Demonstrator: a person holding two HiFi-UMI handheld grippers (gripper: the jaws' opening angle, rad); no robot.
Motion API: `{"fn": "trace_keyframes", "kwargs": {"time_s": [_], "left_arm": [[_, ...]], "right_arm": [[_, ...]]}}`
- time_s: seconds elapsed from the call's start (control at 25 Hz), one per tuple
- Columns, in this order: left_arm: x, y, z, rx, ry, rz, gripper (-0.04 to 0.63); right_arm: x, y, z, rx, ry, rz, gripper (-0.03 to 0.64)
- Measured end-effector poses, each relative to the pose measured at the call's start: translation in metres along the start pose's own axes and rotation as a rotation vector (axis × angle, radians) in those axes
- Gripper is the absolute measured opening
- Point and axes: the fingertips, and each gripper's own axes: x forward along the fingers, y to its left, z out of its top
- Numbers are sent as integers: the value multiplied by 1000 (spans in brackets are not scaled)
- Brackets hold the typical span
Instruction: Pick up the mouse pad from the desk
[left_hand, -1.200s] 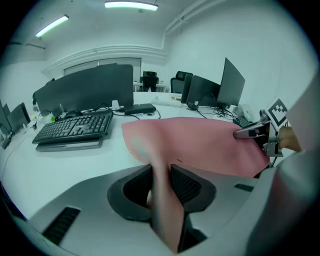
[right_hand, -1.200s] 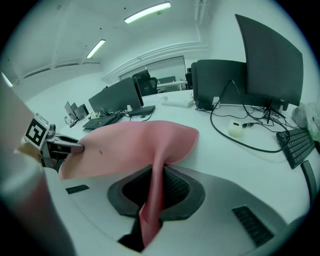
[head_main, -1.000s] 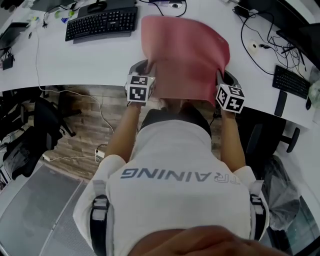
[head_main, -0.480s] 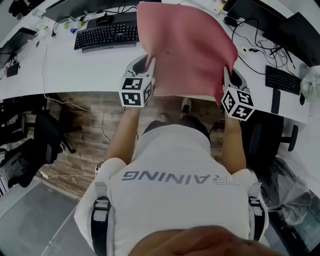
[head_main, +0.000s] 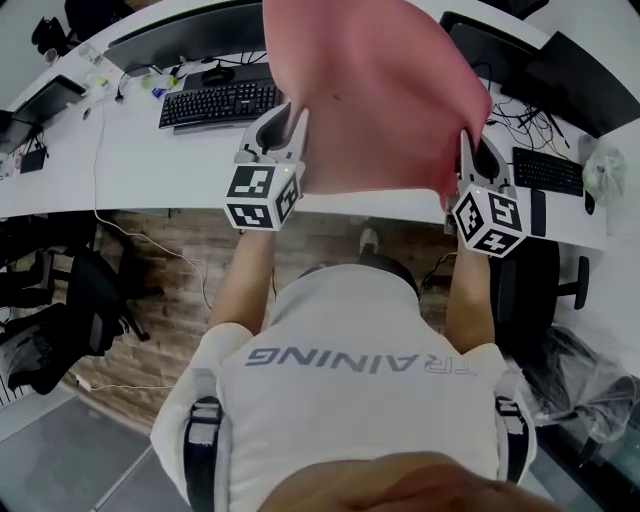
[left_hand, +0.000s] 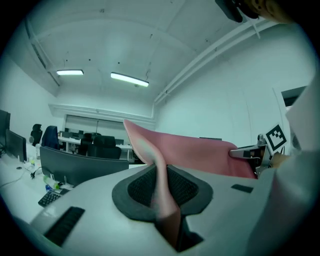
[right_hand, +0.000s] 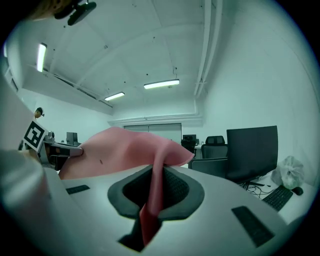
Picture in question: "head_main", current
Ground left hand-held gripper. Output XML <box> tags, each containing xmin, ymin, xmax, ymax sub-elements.
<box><xmin>223</xmin><ymin>102</ymin><xmax>311</xmax><ymax>233</ymax></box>

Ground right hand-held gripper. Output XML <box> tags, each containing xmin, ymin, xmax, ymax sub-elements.
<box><xmin>443</xmin><ymin>128</ymin><xmax>530</xmax><ymax>259</ymax></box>

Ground pink cloth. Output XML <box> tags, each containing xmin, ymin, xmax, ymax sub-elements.
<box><xmin>262</xmin><ymin>0</ymin><xmax>494</xmax><ymax>211</ymax></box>

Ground person's right forearm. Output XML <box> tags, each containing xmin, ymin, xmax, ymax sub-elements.
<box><xmin>443</xmin><ymin>244</ymin><xmax>497</xmax><ymax>352</ymax></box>

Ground person's left forearm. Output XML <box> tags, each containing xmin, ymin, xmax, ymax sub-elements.
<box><xmin>207</xmin><ymin>229</ymin><xmax>277</xmax><ymax>332</ymax></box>

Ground black keyboard on grey stand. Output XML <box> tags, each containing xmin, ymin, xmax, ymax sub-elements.
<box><xmin>158</xmin><ymin>80</ymin><xmax>287</xmax><ymax>136</ymax></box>

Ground black phone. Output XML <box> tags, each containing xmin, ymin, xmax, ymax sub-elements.
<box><xmin>529</xmin><ymin>188</ymin><xmax>548</xmax><ymax>238</ymax></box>

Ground white plastic bag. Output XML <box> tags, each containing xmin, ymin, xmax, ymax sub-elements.
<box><xmin>579</xmin><ymin>133</ymin><xmax>629</xmax><ymax>209</ymax></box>

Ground large black monitor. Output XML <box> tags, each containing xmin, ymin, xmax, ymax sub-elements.
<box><xmin>501</xmin><ymin>30</ymin><xmax>640</xmax><ymax>139</ymax></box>

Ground wide grey-backed monitor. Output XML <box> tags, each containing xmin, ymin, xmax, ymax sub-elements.
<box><xmin>106</xmin><ymin>1</ymin><xmax>269</xmax><ymax>78</ymax></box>

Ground person's black trouser leg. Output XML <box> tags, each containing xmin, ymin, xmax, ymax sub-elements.
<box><xmin>298</xmin><ymin>252</ymin><xmax>420</xmax><ymax>302</ymax></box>

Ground person's white shoe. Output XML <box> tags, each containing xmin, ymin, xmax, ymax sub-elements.
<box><xmin>358</xmin><ymin>226</ymin><xmax>381</xmax><ymax>257</ymax></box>

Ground plastic-wrapped black chair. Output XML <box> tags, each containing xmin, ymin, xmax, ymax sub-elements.
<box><xmin>518</xmin><ymin>323</ymin><xmax>640</xmax><ymax>447</ymax></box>

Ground dark laptop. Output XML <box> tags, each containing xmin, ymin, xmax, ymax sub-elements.
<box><xmin>0</xmin><ymin>74</ymin><xmax>87</xmax><ymax>152</ymax></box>

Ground small black box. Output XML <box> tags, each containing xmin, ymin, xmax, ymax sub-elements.
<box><xmin>19</xmin><ymin>146</ymin><xmax>49</xmax><ymax>175</ymax></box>

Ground person's white shirt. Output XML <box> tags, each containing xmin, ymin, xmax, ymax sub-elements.
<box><xmin>149</xmin><ymin>263</ymin><xmax>539</xmax><ymax>512</ymax></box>

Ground office chair with grey jacket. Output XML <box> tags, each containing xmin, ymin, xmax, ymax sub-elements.
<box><xmin>0</xmin><ymin>301</ymin><xmax>125</xmax><ymax>397</ymax></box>

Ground person's face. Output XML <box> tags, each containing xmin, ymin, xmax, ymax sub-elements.
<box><xmin>258</xmin><ymin>451</ymin><xmax>569</xmax><ymax>512</ymax></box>

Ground glass-door cabinet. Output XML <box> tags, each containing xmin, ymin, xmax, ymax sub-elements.
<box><xmin>534</xmin><ymin>419</ymin><xmax>640</xmax><ymax>512</ymax></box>

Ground black desk cables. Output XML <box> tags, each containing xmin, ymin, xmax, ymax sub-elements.
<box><xmin>486</xmin><ymin>97</ymin><xmax>572</xmax><ymax>152</ymax></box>

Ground black floor cable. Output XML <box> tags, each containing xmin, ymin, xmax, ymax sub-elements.
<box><xmin>419</xmin><ymin>251</ymin><xmax>459</xmax><ymax>295</ymax></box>

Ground black shoulder strap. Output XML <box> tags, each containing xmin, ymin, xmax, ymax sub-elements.
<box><xmin>181</xmin><ymin>396</ymin><xmax>225</xmax><ymax>512</ymax></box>
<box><xmin>493</xmin><ymin>393</ymin><xmax>527</xmax><ymax>487</ymax></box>

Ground thin white cable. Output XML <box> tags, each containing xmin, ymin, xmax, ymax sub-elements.
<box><xmin>89</xmin><ymin>381</ymin><xmax>177</xmax><ymax>393</ymax></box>

